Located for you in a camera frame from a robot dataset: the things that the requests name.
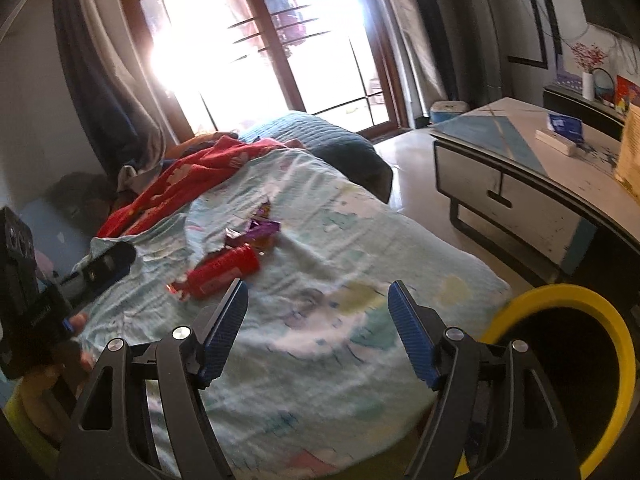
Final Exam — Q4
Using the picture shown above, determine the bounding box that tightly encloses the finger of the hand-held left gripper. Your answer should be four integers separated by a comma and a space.
60, 242, 137, 301

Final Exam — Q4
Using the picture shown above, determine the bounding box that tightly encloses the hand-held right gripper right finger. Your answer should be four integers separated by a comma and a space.
387, 281, 584, 480

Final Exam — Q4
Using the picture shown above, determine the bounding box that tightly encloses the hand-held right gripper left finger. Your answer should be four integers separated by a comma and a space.
57, 278, 249, 480

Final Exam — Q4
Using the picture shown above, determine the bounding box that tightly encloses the red cylindrical snack packet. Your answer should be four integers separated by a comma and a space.
184, 243, 262, 302

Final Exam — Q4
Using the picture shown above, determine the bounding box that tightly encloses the yellow rimmed bin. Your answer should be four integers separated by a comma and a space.
479, 282, 637, 480

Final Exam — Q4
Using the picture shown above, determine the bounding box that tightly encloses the person's left hand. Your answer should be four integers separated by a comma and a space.
50, 312, 98, 377

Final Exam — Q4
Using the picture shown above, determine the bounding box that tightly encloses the dark cloth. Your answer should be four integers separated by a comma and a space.
49, 172, 122, 222

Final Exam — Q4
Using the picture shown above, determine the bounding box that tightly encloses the red patterned blanket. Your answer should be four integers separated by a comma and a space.
95, 135, 287, 239

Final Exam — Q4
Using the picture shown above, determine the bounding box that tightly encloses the purple snack wrapper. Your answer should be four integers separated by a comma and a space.
244, 219, 282, 242

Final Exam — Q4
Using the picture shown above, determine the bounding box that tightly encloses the light blue cartoon printed blanket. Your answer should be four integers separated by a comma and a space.
75, 147, 512, 480

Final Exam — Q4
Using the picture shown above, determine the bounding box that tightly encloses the white coffee table with drawers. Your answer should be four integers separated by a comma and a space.
430, 97, 640, 287

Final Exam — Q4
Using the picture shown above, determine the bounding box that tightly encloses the beige and blue curtain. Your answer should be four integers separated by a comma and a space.
52, 0, 167, 177

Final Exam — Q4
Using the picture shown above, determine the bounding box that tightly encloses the teal quilted cushion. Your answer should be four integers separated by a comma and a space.
237, 111, 394, 202

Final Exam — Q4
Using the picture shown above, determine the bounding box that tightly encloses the light blue plastic container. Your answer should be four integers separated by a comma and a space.
431, 101, 471, 126

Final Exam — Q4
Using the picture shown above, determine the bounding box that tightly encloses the white long box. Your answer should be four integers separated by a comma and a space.
535, 129, 581, 157

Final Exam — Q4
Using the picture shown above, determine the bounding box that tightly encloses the blue box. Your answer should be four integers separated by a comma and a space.
547, 112, 585, 147

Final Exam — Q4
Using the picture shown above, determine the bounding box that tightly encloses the brown framed glass door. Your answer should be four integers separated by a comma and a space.
115, 0, 417, 137

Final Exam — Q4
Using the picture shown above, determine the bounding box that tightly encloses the dark low cabinet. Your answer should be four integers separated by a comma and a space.
544, 84, 640, 137

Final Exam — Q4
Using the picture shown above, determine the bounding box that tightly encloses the beige paper sheet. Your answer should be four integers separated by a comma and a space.
615, 105, 640, 187

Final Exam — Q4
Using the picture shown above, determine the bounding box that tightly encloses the white vase with pink flowers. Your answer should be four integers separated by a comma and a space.
570, 42, 609, 102

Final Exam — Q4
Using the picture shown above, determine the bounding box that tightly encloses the round framed ornament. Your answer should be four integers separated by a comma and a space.
593, 67, 617, 106

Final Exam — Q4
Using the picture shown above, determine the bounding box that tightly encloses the colourful picture card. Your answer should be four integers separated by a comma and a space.
615, 75, 640, 117

